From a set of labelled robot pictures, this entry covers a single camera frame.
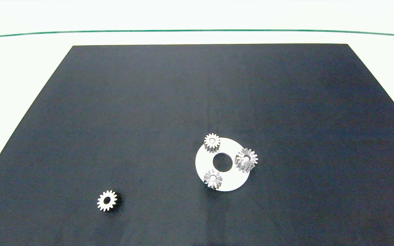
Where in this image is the round white plate with pins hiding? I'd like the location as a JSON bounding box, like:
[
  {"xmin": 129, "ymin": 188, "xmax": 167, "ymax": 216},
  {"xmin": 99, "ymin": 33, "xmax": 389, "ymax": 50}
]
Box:
[{"xmin": 195, "ymin": 137, "xmax": 251, "ymax": 192}]

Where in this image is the large steel gear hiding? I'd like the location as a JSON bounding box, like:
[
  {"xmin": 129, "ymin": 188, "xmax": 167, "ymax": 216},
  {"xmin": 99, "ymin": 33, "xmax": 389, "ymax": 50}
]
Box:
[{"xmin": 235, "ymin": 148, "xmax": 259, "ymax": 173}]

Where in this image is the dark mat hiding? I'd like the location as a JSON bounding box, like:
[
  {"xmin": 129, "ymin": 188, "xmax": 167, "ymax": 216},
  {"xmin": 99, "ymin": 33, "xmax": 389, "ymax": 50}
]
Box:
[{"xmin": 0, "ymin": 44, "xmax": 394, "ymax": 246}]

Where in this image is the small steel gear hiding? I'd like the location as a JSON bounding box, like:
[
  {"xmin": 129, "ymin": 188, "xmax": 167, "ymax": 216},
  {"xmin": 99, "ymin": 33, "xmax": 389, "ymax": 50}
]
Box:
[
  {"xmin": 203, "ymin": 169, "xmax": 223, "ymax": 190},
  {"xmin": 96, "ymin": 190, "xmax": 121, "ymax": 212},
  {"xmin": 204, "ymin": 133, "xmax": 221, "ymax": 152}
]

